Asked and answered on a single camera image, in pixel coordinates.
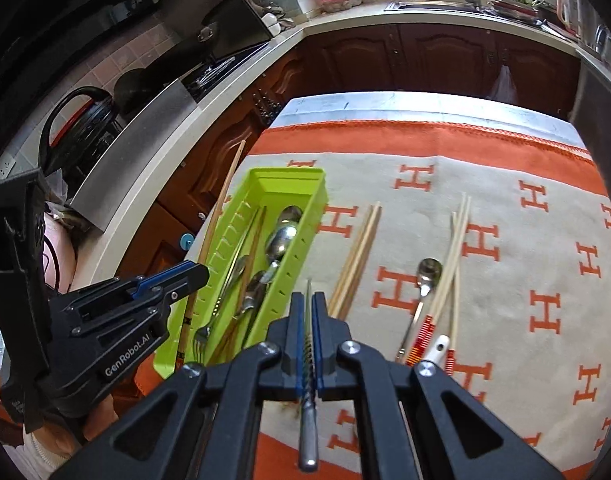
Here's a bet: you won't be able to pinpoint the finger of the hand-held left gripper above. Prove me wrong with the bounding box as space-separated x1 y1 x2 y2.
73 290 181 356
50 261 210 318

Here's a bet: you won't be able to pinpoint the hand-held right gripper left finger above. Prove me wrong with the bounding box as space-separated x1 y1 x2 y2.
50 292 305 480

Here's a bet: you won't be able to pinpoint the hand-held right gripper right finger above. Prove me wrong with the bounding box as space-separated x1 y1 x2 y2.
313 294 561 480

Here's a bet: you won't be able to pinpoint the metal fork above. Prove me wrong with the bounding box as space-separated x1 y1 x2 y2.
192 280 231 361

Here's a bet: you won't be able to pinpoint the plain brown wooden chopstick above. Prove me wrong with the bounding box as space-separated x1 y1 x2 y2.
220 230 266 361

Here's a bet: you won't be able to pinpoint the white ceramic spoon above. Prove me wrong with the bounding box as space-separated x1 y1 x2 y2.
423 335 453 368

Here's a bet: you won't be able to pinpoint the pale chopstick with red stripes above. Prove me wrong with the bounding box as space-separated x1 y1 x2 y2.
445 211 460 376
408 192 467 366
420 198 473 358

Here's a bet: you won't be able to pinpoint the green plastic utensil tray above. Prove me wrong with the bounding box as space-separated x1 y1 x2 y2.
153 166 330 378

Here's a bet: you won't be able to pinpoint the person's left forearm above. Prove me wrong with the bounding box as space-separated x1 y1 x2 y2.
23 427 86 478

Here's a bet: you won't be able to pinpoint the person's left hand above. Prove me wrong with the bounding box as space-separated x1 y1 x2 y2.
80 400 117 443

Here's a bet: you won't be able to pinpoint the pink garment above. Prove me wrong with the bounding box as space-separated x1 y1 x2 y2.
40 200 79 291

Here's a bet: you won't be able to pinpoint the steel splash guard plate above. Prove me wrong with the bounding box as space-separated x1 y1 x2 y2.
68 77 199 233

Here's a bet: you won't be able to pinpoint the black and red cooker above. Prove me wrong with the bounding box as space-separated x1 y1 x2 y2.
38 86 124 186

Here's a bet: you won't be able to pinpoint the orange patterned blanket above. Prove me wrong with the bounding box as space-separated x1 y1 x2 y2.
136 120 611 480

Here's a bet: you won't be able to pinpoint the gas stove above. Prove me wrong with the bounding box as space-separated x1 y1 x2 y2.
183 52 266 101

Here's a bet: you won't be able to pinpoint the light blue table cover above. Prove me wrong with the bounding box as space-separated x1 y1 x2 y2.
272 91 593 153

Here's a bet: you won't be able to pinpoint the black range hood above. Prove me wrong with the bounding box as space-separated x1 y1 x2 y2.
150 0 276 76

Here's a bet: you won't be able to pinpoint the white kitchen countertop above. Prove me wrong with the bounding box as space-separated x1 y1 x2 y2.
86 0 611 281

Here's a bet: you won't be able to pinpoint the dark wooden base cabinets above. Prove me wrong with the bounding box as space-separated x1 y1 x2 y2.
116 22 581 361

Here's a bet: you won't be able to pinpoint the white plastic bag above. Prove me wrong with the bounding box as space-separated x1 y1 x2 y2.
488 62 516 103

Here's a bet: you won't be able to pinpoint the steel kitchen sink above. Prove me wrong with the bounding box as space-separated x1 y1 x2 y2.
385 0 491 14

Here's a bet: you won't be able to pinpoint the steel cabinet with glass door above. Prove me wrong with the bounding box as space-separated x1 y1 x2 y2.
568 50 611 161

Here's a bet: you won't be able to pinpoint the colander with green vegetables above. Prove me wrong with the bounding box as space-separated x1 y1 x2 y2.
490 0 541 21

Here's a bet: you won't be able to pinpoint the white electric kettle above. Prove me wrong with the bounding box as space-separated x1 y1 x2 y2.
555 0 583 36

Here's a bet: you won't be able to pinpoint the ornate metal cabinet handle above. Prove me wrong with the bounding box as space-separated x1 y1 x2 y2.
253 91 280 125

